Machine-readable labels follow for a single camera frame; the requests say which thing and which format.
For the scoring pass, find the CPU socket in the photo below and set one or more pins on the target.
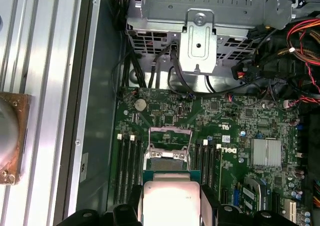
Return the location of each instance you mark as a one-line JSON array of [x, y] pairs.
[[165, 164]]

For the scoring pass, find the black fan shroud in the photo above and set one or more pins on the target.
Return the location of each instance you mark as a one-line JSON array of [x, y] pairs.
[[311, 141]]

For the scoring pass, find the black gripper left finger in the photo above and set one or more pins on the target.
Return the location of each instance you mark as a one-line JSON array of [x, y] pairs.
[[136, 206]]

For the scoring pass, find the black RAM slot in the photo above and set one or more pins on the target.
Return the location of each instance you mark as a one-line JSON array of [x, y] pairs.
[[205, 163], [211, 166], [198, 156], [138, 161], [124, 171], [131, 166], [118, 171]]

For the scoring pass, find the black PC case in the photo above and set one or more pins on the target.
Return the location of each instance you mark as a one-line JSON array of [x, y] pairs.
[[102, 111]]

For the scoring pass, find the silver coin battery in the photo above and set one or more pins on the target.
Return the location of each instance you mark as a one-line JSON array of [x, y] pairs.
[[140, 104]]

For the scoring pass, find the metal disk bay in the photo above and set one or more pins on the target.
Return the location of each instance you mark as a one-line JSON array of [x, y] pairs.
[[225, 11]]

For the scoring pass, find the silver chipset heatsink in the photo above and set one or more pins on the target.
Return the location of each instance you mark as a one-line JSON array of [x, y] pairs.
[[265, 152]]

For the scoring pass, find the green motherboard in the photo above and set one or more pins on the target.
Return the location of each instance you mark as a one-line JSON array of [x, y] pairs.
[[225, 116]]

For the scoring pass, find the silver CPU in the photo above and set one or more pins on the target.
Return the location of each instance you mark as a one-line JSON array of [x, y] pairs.
[[170, 201]]

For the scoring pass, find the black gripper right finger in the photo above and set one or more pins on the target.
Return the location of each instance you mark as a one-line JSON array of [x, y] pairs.
[[210, 208]]

